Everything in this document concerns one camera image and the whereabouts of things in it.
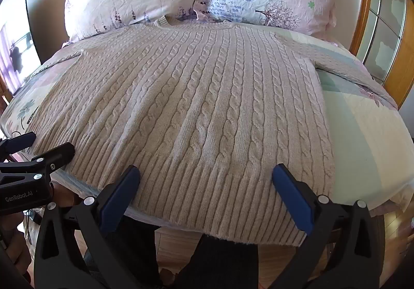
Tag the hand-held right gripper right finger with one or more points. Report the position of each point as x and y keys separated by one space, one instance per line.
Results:
x=292 y=200

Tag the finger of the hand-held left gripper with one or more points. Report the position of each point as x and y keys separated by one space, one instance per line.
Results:
x=56 y=155
x=17 y=142

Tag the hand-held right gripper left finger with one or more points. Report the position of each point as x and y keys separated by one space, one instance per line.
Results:
x=118 y=198

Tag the person's black trouser legs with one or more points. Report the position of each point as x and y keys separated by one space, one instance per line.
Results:
x=181 y=260

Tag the pastel patchwork quilt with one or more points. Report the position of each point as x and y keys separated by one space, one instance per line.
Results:
x=362 y=134

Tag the wooden framed glass door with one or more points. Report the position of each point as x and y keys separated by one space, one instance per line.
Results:
x=385 y=24

